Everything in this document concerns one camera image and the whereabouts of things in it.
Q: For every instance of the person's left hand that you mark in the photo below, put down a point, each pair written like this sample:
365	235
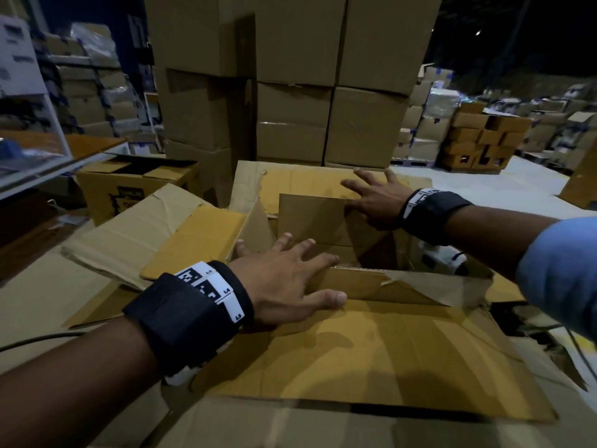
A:
280	284

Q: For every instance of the person's right hand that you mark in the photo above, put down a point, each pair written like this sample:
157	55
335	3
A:
380	200

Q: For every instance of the carton with orange label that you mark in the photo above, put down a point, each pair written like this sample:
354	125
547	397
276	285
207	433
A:
312	219

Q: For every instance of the pale cardboard box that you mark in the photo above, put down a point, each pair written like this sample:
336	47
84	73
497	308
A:
245	181

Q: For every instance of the yellowish brown cardboard carton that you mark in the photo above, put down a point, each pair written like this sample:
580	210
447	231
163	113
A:
373	359

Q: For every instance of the large cardboard box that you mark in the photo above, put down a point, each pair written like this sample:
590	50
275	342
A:
116	237

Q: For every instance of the dark brown cardboard carton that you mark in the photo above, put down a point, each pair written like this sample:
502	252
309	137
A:
102	191

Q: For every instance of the person's right forearm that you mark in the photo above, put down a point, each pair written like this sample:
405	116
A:
494	237

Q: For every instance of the person's left forearm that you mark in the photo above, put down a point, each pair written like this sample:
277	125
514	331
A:
70	391

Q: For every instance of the stack of pale taped boxes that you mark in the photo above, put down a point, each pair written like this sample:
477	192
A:
429	116

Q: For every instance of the stack of orange-brown boxes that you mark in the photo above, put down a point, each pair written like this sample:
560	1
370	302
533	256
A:
475	135

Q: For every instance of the pile of assorted warehouse boxes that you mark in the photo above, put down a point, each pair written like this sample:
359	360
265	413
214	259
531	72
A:
550	130

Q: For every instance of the blue pallet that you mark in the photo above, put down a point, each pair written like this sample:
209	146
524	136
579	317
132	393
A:
410	162

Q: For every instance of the stack of tall brown cartons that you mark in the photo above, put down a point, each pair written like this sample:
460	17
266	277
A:
298	41

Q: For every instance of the light blue right sleeve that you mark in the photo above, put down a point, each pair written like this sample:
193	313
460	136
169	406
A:
564	275

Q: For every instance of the tilted tan carton dark label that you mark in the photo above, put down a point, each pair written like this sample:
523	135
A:
580	186

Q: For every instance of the metal storage rack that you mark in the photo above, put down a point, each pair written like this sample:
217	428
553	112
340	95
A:
88	146

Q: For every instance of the pile of wrapped shelf cartons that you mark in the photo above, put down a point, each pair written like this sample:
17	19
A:
88	93

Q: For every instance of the clear plastic bag bundle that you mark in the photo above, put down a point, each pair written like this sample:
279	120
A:
18	153

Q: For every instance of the white printed carton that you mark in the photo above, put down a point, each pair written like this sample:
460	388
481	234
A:
18	55

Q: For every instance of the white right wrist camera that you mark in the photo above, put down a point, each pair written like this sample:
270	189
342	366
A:
443	261

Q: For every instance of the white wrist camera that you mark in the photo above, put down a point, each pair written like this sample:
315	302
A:
186	373
443	261

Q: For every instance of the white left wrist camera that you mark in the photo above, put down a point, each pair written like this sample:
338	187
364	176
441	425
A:
186	373

